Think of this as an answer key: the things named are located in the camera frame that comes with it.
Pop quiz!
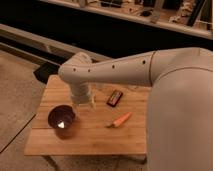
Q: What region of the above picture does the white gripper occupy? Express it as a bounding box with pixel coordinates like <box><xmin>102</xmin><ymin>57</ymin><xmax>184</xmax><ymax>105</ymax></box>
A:
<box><xmin>70</xmin><ymin>83</ymin><xmax>95</xmax><ymax>111</ymax></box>

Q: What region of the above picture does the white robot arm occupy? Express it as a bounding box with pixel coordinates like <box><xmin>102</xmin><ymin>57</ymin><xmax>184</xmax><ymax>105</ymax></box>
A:
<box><xmin>58</xmin><ymin>47</ymin><xmax>213</xmax><ymax>171</ymax></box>

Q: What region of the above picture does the dark purple bowl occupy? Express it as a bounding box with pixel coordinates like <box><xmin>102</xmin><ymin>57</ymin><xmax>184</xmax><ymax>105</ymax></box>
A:
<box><xmin>48</xmin><ymin>105</ymin><xmax>76</xmax><ymax>139</ymax></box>

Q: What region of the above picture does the dark red black snack bar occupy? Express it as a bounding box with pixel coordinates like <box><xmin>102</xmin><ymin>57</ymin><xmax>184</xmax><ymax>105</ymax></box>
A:
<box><xmin>106</xmin><ymin>90</ymin><xmax>123</xmax><ymax>107</ymax></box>

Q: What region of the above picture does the wooden table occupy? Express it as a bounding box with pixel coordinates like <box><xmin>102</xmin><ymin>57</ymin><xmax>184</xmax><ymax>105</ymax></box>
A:
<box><xmin>24</xmin><ymin>75</ymin><xmax>149</xmax><ymax>155</ymax></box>

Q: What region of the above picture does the black box on floor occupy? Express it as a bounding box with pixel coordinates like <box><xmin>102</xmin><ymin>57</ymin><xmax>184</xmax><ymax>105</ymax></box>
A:
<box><xmin>33</xmin><ymin>62</ymin><xmax>59</xmax><ymax>84</ymax></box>

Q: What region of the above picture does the long wooden shelf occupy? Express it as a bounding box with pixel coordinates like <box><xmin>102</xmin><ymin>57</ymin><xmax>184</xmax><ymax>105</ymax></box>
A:
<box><xmin>41</xmin><ymin>0</ymin><xmax>213</xmax><ymax>40</ymax></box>

